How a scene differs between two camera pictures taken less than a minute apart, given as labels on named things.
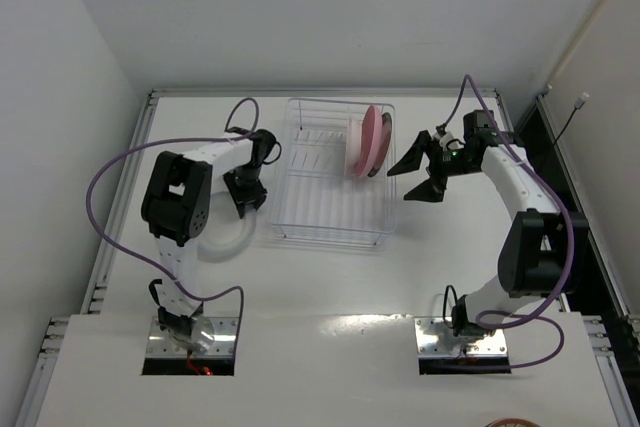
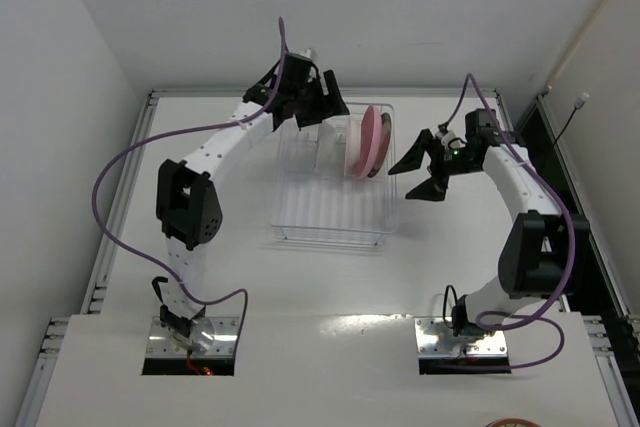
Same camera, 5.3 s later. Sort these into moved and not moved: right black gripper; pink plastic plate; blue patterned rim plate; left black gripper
Moved: left black gripper
Not moved: pink plastic plate; right black gripper; blue patterned rim plate
